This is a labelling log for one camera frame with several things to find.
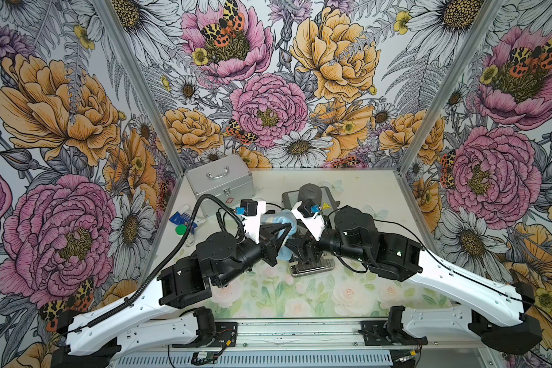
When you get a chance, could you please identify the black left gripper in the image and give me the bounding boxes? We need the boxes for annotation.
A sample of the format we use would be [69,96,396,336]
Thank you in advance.
[214,222,291,288]

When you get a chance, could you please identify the blue patterned cleaning cloth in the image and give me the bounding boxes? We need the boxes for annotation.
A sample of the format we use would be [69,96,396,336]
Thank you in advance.
[261,209,297,262]

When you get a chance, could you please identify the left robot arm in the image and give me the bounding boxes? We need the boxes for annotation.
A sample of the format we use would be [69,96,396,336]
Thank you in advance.
[51,199,297,367]

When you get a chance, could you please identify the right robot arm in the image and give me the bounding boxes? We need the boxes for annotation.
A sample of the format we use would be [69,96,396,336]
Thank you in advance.
[287,202,542,355]

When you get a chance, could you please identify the grey coffee machine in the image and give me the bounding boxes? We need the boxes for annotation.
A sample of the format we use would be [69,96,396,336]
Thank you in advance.
[282,183,340,278]

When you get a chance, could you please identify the silver metal case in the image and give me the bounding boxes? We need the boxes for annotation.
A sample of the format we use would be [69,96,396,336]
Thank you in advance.
[186,155,255,205]

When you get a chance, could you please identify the white bottle with green cap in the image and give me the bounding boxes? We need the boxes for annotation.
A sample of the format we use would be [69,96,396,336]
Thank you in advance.
[175,224,196,247]

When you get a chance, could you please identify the blue bottle with green cap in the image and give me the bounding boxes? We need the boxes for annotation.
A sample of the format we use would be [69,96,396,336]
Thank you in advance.
[169,205,193,226]

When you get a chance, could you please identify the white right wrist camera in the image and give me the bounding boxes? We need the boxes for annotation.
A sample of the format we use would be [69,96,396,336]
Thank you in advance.
[291,199,326,241]

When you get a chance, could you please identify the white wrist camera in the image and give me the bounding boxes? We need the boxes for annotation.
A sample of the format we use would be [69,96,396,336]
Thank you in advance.
[236,199,267,244]
[291,199,326,241]

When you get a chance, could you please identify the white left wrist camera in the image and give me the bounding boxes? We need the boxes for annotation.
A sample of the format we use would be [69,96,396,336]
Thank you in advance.
[236,199,267,244]

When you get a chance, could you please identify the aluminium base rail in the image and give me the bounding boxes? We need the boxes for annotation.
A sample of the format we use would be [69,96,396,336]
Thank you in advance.
[116,314,482,354]

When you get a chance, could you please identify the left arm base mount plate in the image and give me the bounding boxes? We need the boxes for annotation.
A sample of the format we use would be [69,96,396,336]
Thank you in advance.
[171,321,239,348]

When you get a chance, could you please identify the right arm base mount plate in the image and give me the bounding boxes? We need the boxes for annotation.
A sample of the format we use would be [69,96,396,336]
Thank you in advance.
[358,320,429,347]

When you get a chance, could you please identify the white vented cable duct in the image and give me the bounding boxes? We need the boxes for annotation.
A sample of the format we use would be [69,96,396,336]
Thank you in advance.
[116,350,393,367]

